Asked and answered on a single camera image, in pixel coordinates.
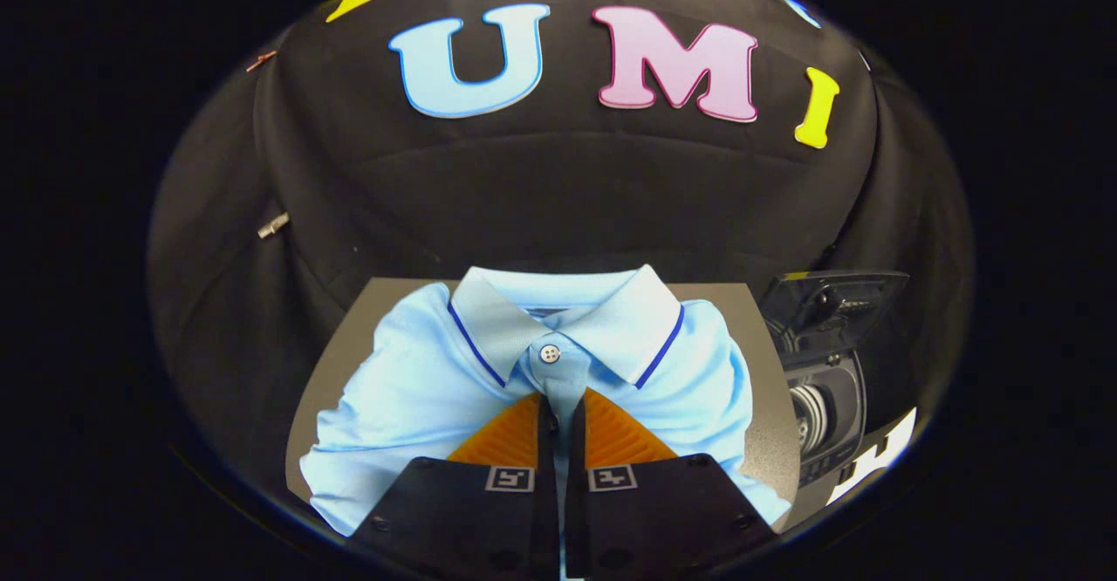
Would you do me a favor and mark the light blue polo shirt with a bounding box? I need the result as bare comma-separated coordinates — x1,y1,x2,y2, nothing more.
299,264,793,581

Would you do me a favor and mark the dark grey washing machine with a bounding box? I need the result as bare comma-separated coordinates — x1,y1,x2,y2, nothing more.
766,319,870,488

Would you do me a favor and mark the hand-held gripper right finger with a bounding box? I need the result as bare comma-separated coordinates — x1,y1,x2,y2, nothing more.
563,386,778,581

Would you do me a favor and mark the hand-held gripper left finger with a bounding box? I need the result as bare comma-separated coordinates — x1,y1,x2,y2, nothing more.
345,392,559,581

